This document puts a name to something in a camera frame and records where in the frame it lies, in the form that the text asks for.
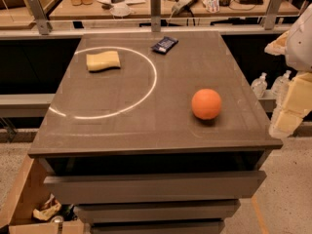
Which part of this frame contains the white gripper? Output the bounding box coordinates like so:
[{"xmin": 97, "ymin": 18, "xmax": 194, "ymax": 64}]
[{"xmin": 269, "ymin": 72, "xmax": 312, "ymax": 138}]

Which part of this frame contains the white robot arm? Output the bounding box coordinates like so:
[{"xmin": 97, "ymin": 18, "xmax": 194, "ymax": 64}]
[{"xmin": 264, "ymin": 4, "xmax": 312, "ymax": 138}]

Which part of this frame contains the yellow sponge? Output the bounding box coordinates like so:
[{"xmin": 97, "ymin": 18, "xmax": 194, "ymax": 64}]
[{"xmin": 86, "ymin": 51, "xmax": 120, "ymax": 72}]

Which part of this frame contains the clear plastic bottle right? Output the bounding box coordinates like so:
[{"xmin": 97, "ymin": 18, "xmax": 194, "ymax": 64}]
[{"xmin": 271, "ymin": 70, "xmax": 292, "ymax": 97}]

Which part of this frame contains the clear plastic bottle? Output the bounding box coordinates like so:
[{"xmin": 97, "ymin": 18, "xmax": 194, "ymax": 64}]
[
  {"xmin": 271, "ymin": 70, "xmax": 292, "ymax": 97},
  {"xmin": 251, "ymin": 72, "xmax": 267, "ymax": 98}
]

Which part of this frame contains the clear plastic bottle left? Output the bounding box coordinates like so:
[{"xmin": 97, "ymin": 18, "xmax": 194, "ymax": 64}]
[{"xmin": 251, "ymin": 72, "xmax": 267, "ymax": 98}]

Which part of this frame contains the orange fruit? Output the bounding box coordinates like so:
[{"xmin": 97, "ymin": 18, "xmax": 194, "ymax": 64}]
[{"xmin": 191, "ymin": 89, "xmax": 221, "ymax": 120}]

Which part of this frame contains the white patterned cup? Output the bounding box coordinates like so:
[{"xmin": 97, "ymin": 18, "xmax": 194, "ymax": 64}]
[{"xmin": 202, "ymin": 0, "xmax": 219, "ymax": 13}]

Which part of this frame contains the dark blue snack packet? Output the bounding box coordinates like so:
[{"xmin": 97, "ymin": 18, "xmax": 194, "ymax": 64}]
[{"xmin": 151, "ymin": 36, "xmax": 178, "ymax": 55}]

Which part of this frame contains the grey drawer cabinet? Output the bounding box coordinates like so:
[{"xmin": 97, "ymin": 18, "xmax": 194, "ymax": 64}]
[{"xmin": 29, "ymin": 31, "xmax": 281, "ymax": 234}]

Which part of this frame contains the white power strip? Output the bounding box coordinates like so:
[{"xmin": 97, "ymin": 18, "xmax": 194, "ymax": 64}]
[{"xmin": 172, "ymin": 0, "xmax": 198, "ymax": 15}]

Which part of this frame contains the white bowl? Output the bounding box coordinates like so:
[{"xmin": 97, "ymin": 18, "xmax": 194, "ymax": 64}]
[{"xmin": 110, "ymin": 4, "xmax": 131, "ymax": 18}]

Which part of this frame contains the wooden workbench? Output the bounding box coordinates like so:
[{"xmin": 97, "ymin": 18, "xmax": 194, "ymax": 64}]
[{"xmin": 48, "ymin": 0, "xmax": 300, "ymax": 21}]

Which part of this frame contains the crumpled paper trash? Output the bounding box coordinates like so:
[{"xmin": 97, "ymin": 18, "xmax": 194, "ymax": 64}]
[{"xmin": 32, "ymin": 194, "xmax": 61, "ymax": 221}]

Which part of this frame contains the cardboard box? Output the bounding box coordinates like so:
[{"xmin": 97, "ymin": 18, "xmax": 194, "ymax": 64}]
[{"xmin": 0, "ymin": 156, "xmax": 91, "ymax": 234}]

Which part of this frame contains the metal bracket right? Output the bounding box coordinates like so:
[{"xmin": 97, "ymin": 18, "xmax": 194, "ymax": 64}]
[{"xmin": 261, "ymin": 0, "xmax": 282, "ymax": 30}]

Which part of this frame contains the metal bracket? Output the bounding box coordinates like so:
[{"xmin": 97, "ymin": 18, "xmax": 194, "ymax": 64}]
[
  {"xmin": 150, "ymin": 0, "xmax": 161, "ymax": 32},
  {"xmin": 261, "ymin": 0, "xmax": 282, "ymax": 30},
  {"xmin": 27, "ymin": 0, "xmax": 52, "ymax": 35}
]

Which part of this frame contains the metal bracket middle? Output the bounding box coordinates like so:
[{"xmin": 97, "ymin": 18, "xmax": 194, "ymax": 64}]
[{"xmin": 150, "ymin": 0, "xmax": 161, "ymax": 32}]

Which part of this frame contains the metal bracket left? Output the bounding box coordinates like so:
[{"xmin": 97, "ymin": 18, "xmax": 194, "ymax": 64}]
[{"xmin": 27, "ymin": 0, "xmax": 52, "ymax": 35}]

